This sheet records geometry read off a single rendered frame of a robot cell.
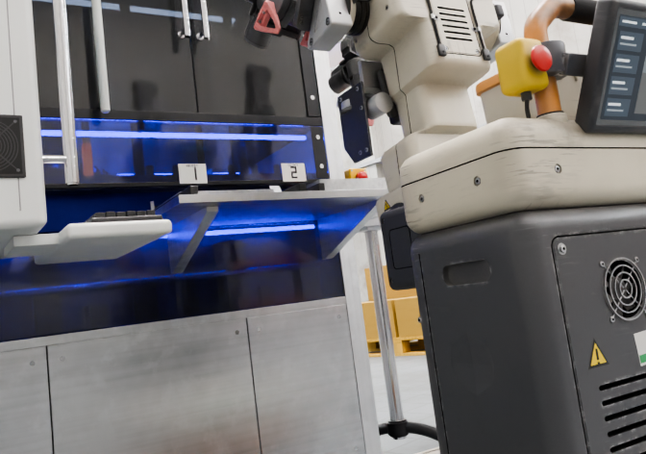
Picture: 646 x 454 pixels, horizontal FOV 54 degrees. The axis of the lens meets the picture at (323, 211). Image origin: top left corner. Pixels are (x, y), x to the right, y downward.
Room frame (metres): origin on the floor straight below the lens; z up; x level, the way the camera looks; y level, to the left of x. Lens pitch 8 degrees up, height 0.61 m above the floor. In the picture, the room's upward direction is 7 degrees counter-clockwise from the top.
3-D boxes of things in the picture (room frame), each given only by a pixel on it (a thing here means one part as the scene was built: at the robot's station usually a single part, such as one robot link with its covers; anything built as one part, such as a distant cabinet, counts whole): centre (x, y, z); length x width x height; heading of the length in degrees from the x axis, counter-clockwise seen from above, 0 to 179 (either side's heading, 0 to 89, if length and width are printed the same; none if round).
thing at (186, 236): (1.64, 0.35, 0.80); 0.34 x 0.03 x 0.13; 31
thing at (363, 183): (1.83, -0.03, 0.90); 0.34 x 0.26 x 0.04; 31
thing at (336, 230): (1.90, -0.08, 0.80); 0.34 x 0.03 x 0.13; 31
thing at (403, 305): (6.05, -0.81, 0.42); 1.41 x 1.06 x 0.83; 43
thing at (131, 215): (1.39, 0.49, 0.82); 0.40 x 0.14 x 0.02; 33
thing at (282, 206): (1.78, 0.14, 0.87); 0.70 x 0.48 x 0.02; 121
